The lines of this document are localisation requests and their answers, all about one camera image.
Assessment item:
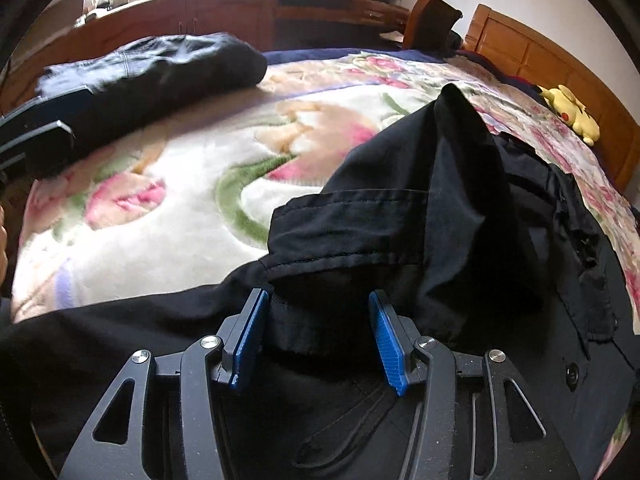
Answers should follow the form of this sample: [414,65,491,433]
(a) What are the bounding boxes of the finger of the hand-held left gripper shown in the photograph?
[0,119,76,162]

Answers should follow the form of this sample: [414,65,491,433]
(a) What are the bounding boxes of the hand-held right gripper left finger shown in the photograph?
[59,287,271,480]

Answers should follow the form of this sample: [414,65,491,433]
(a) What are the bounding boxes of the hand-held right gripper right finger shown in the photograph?
[367,290,581,480]

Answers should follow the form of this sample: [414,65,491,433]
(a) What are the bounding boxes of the black garment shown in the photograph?
[25,32,268,178]

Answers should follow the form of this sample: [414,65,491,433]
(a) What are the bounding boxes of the wooden headboard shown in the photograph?
[460,4,640,201]

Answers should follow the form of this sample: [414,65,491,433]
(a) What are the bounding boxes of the floral blanket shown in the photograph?
[10,50,640,471]

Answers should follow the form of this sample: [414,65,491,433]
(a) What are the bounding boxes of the navy bedsheet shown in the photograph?
[262,47,451,64]

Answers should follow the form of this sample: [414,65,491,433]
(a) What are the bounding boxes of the wooden desk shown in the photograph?
[0,0,411,111]

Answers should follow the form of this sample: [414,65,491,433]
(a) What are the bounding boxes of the yellow plush toy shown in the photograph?
[537,85,601,147]

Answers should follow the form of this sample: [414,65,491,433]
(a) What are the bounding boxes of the black pants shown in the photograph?
[0,82,636,480]

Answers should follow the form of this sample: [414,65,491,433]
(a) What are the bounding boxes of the wooden chair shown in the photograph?
[402,0,463,53]

